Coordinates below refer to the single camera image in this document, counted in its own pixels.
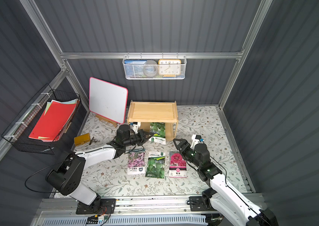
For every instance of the green gourd seed bag top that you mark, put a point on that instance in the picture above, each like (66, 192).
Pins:
(156, 165)

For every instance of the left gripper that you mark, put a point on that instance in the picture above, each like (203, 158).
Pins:
(139, 137)

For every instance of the pink flower seed bag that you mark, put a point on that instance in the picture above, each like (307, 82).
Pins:
(177, 166)

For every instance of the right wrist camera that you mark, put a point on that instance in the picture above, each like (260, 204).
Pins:
(196, 139)

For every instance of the wooden two-tier shelf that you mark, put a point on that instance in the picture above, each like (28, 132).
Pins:
(147, 112)

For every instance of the small metal binder clip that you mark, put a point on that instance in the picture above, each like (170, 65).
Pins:
(93, 141)

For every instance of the white wire wall basket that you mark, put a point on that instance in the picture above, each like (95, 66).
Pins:
(160, 77)

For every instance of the wooden whiteboard easel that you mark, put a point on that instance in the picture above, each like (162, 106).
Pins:
(115, 124)

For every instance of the yellow sponge block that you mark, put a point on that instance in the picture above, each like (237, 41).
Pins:
(82, 139)

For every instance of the blue box in basket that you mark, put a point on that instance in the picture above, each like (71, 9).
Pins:
(133, 68)

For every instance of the white vented cable duct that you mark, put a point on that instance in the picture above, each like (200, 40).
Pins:
(138, 220)

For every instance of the black wire side basket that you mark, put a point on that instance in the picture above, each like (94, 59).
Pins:
(17, 136)

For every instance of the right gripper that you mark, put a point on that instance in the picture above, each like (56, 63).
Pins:
(187, 149)

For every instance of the green gourd seed bag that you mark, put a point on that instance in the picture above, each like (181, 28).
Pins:
(156, 165)
(158, 129)

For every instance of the yellow square clock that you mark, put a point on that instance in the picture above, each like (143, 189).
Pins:
(169, 67)

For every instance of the red paper folder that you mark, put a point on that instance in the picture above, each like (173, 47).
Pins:
(52, 121)

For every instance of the pink framed whiteboard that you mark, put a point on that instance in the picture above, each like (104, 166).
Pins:
(108, 100)

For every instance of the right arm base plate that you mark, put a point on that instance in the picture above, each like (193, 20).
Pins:
(201, 203)

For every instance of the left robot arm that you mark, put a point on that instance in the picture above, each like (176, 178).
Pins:
(66, 178)

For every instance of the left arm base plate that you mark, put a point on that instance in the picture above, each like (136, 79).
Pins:
(98, 207)

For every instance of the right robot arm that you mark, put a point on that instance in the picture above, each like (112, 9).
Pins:
(221, 194)

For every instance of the purple flower seed bag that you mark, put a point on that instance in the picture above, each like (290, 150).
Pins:
(136, 163)

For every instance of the grey tape roll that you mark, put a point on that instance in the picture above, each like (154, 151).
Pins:
(150, 68)

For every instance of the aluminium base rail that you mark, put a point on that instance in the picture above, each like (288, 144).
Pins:
(125, 206)

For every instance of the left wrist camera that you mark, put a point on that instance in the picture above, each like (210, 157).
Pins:
(135, 126)

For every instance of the green gourd seed bag bottom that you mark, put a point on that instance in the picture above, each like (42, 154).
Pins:
(158, 129)

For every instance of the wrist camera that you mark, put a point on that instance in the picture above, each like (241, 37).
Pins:
(196, 139)
(135, 126)

